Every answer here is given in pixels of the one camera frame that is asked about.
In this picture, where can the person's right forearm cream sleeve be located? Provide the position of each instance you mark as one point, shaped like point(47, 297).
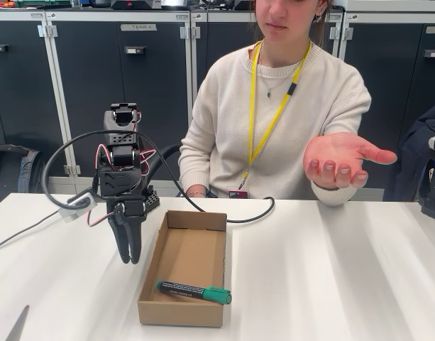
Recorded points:
point(196, 177)

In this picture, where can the person's left forearm cream sleeve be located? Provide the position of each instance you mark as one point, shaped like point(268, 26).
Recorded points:
point(334, 197)

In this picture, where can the open cardboard box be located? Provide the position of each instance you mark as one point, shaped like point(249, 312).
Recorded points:
point(188, 248)

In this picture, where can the woman in cream sweater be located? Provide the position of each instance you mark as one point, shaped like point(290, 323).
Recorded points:
point(231, 117)

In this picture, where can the white gripper camera box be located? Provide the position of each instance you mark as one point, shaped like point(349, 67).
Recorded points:
point(77, 209)

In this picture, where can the black office chair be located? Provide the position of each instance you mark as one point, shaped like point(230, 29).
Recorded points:
point(171, 150)

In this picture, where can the green black marker pen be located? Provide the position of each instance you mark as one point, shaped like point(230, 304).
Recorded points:
point(188, 289)

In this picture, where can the green plastic bin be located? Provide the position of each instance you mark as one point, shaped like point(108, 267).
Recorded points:
point(43, 3)

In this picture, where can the grey flat device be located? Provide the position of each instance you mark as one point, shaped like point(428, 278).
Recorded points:
point(174, 3)

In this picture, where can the grey black backpack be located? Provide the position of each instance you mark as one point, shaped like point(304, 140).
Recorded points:
point(11, 174)

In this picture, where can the black case red triangle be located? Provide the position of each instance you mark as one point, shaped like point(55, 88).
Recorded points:
point(132, 4)
point(242, 4)

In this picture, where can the maroon name badge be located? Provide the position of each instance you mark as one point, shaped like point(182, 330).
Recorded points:
point(238, 194)

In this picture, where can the person's left hand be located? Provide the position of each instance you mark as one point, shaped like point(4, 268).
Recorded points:
point(337, 152)

